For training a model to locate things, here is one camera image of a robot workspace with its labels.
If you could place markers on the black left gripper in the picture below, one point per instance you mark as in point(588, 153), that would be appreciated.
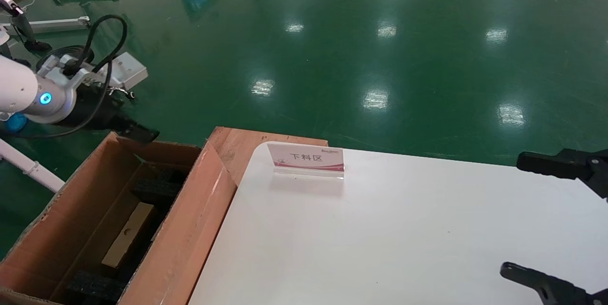
point(95, 110)

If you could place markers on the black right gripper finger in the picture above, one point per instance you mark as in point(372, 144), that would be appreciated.
point(558, 290)
point(546, 166)

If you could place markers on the small cardboard box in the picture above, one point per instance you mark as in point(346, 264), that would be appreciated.
point(128, 236)

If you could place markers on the large open cardboard box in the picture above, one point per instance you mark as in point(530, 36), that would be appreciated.
point(190, 229)

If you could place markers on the black foam block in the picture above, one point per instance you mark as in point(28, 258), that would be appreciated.
point(159, 186)
point(95, 288)

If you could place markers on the brown wooden board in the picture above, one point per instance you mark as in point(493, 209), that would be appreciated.
point(237, 148)

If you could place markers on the white tube with clamp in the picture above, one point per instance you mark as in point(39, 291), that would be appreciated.
point(31, 167)

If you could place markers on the black round swivel stool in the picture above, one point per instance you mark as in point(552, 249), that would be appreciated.
point(50, 54)

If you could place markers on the white floor stand bar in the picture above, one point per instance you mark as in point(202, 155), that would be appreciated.
point(57, 23)

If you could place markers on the acrylic sign with red print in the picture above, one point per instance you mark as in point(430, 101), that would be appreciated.
point(306, 157)

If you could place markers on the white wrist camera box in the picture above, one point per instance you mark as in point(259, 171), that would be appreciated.
point(130, 70)

